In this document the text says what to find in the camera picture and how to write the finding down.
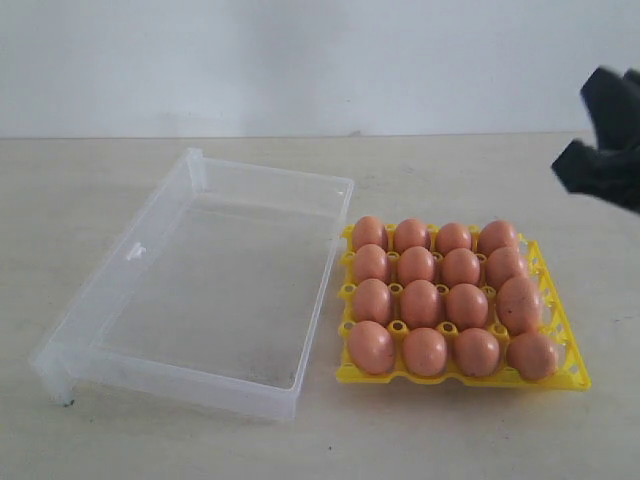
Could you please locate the brown egg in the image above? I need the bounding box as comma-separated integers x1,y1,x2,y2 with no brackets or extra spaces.
485,246,529,291
445,283,489,331
397,246,436,286
453,328,500,377
496,276,543,337
477,220,520,257
440,248,481,288
352,216,388,252
400,279,442,329
393,218,431,253
435,222,473,256
352,244,391,284
347,321,396,375
402,328,448,377
506,332,559,381
352,278,394,326

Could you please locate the yellow plastic egg tray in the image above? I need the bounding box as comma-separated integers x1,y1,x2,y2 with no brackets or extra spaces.
336,224,592,391

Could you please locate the clear plastic container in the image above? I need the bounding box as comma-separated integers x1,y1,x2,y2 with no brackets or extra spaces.
31,148,354,420

